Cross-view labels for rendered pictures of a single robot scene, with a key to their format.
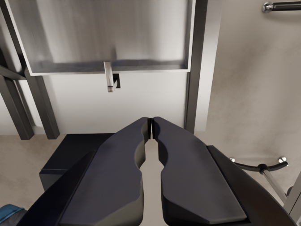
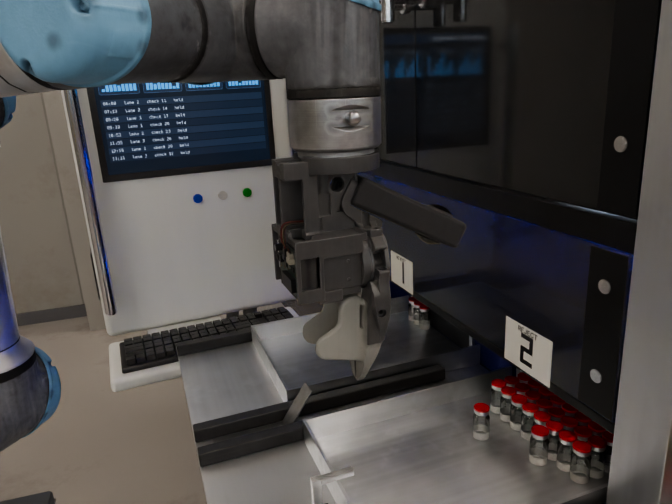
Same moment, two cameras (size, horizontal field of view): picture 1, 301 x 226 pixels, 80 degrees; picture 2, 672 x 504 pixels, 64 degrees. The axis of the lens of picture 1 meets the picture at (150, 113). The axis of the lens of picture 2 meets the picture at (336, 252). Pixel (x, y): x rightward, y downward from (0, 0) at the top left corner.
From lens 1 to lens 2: 51 cm
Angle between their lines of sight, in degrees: 83
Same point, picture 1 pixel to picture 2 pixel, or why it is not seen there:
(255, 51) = not seen: outside the picture
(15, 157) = not seen: outside the picture
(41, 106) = (255, 437)
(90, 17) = (390, 470)
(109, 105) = not seen: outside the picture
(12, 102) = (254, 414)
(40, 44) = (336, 437)
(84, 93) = (284, 482)
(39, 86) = (285, 434)
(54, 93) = (273, 454)
